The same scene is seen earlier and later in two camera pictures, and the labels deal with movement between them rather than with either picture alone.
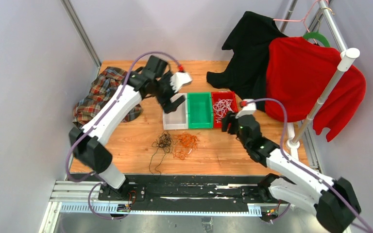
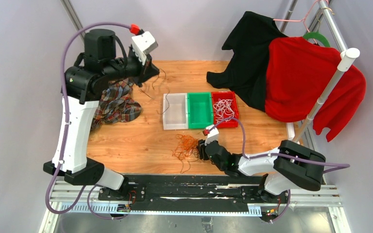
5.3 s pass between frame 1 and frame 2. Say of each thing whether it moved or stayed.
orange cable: moved
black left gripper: moved
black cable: moved
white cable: stayed
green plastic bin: stayed
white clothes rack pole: stayed
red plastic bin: stayed
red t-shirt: stayed
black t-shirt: stayed
